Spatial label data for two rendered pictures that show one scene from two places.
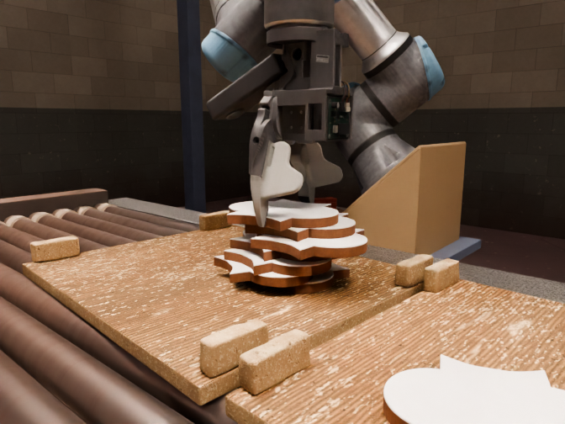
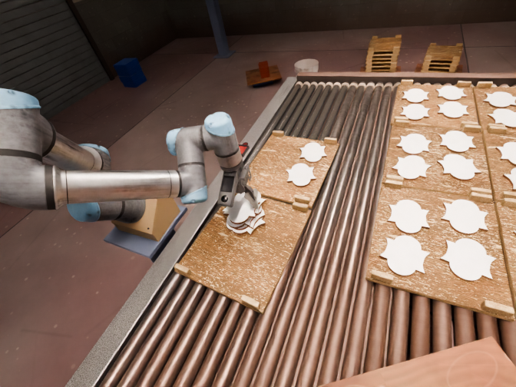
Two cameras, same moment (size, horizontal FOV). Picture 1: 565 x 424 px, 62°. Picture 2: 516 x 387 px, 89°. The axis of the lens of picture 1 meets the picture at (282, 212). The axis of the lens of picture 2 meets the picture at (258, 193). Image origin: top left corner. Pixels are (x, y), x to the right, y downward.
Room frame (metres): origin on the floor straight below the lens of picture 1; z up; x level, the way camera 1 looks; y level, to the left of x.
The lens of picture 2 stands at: (0.57, 0.65, 1.72)
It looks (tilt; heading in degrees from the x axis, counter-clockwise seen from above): 45 degrees down; 262
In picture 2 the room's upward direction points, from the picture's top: 13 degrees counter-clockwise
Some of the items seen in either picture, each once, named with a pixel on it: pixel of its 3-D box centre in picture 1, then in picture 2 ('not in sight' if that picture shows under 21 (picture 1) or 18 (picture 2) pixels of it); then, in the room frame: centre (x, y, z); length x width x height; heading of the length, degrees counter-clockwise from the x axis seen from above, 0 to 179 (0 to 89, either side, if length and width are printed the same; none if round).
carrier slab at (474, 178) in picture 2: not in sight; (434, 153); (-0.27, 0.01, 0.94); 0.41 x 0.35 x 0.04; 48
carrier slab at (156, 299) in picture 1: (222, 275); (246, 239); (0.57, 0.08, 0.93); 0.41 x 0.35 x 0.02; 44
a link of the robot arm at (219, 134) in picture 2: not in sight; (220, 134); (0.54, -0.02, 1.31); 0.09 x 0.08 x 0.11; 163
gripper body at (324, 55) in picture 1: (304, 90); (235, 173); (0.53, -0.02, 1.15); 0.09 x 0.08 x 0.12; 58
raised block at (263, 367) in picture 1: (276, 360); (302, 199); (0.31, 0.00, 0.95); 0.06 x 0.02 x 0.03; 136
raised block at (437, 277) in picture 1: (441, 274); not in sight; (0.51, -0.18, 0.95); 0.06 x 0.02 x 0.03; 136
